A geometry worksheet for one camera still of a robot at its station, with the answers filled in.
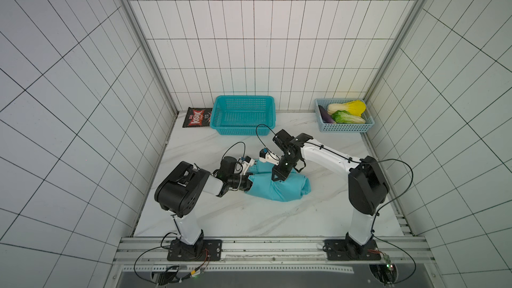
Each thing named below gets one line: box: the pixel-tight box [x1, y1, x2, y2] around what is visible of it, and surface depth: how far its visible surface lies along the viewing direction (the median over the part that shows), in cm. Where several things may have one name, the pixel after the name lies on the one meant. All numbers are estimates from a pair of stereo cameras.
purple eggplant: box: [318, 104, 335, 124], surface depth 115 cm
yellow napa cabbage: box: [326, 100, 367, 117], surface depth 115 cm
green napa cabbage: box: [330, 110, 366, 124], surface depth 109 cm
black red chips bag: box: [182, 106, 213, 128], surface depth 120 cm
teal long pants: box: [244, 160, 312, 202], surface depth 81 cm
